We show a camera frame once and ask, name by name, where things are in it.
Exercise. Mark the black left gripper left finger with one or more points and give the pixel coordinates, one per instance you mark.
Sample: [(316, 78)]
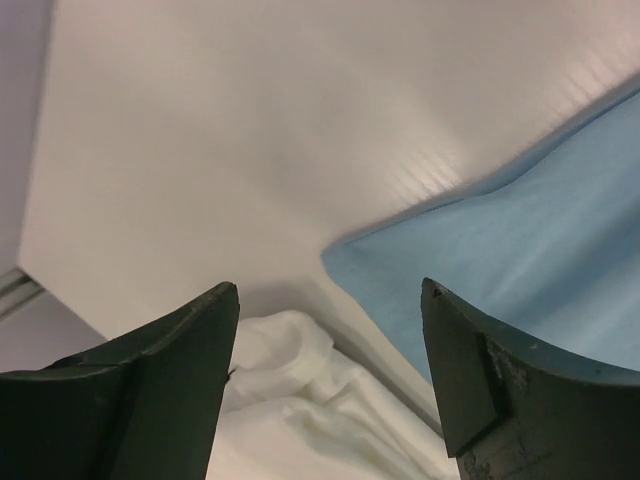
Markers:
[(144, 405)]

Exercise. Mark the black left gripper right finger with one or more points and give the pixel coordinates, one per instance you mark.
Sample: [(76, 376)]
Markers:
[(512, 406)]

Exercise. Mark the light blue t shirt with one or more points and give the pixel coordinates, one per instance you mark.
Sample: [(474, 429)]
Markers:
[(548, 244)]

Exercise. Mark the white folded printed t shirt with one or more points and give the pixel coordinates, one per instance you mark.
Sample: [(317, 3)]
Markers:
[(296, 408)]

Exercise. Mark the aluminium frame rail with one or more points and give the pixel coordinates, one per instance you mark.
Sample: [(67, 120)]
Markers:
[(16, 290)]

